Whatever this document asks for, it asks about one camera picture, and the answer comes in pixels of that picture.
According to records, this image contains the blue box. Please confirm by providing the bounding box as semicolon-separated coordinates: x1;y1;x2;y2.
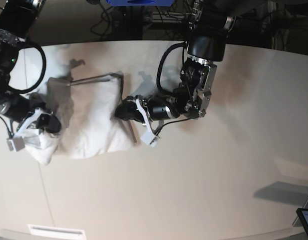
106;0;174;7

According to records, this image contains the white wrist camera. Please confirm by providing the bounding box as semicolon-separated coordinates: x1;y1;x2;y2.
141;131;159;148
7;137;25;152

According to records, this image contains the white T-shirt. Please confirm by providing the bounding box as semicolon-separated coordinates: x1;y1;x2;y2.
24;72;134;165

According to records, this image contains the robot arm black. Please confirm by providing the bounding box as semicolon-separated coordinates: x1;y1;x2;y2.
0;0;62;134
114;0;245;136

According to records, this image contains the gripper with bracket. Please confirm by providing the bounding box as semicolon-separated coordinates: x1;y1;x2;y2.
114;94;180;123
0;93;62;138

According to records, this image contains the white label strip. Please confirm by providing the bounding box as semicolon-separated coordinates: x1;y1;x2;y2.
28;224;86;240

